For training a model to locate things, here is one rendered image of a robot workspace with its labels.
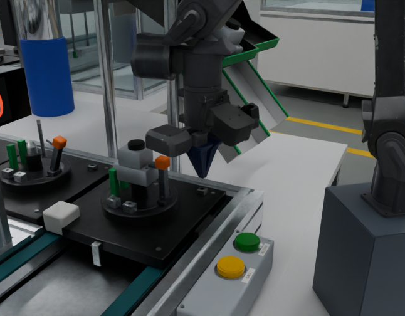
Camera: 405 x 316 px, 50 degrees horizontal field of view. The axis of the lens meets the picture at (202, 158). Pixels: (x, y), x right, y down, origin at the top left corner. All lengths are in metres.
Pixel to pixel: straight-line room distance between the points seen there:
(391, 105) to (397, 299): 0.27
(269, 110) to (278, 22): 3.72
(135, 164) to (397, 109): 0.41
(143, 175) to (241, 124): 0.22
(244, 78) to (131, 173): 0.52
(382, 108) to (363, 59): 4.00
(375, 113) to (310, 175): 0.62
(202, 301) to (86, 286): 0.20
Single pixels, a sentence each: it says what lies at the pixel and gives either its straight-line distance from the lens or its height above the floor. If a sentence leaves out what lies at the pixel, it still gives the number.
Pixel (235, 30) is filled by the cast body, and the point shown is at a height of 1.26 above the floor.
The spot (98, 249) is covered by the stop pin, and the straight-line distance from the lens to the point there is 0.73.
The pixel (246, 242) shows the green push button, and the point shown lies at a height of 0.97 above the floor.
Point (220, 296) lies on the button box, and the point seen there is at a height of 0.96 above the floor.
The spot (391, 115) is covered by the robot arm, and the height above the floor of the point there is 1.20.
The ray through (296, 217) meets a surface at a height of 0.86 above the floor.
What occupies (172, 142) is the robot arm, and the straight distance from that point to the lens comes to 0.60.
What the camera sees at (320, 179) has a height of 0.86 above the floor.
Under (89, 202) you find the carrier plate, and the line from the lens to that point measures 0.84.
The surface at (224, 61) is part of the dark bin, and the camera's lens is 0.86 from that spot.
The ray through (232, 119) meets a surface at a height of 1.17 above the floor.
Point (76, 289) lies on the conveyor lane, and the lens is 0.73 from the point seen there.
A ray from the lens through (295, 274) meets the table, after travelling 0.84.
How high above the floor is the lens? 1.38
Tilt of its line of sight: 24 degrees down
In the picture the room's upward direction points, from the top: straight up
